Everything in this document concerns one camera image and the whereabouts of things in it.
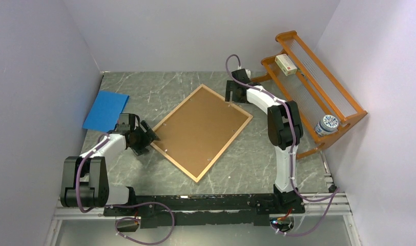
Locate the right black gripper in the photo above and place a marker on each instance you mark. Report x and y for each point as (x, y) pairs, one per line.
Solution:
(231, 87)

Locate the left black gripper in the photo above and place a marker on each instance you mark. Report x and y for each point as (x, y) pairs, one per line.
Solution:
(148, 137)

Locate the light wooden picture frame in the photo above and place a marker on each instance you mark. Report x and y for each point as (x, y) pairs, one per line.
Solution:
(194, 176)

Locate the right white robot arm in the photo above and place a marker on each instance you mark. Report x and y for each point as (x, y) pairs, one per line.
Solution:
(284, 129)

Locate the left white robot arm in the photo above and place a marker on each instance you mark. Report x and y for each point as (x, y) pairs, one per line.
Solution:
(85, 182)

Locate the blue paper sheet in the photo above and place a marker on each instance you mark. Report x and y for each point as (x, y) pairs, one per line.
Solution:
(105, 111)

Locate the white red small box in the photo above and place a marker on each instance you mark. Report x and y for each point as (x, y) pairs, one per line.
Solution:
(285, 64)

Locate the orange wooden shelf rack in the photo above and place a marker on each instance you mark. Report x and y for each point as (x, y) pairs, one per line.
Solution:
(315, 89)

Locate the blue white ceramic jar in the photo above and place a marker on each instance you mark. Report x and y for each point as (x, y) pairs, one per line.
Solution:
(327, 125)

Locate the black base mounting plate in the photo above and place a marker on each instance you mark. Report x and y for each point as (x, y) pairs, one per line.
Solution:
(193, 210)

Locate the aluminium rail frame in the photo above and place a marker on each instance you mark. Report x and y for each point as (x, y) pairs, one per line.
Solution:
(324, 222)

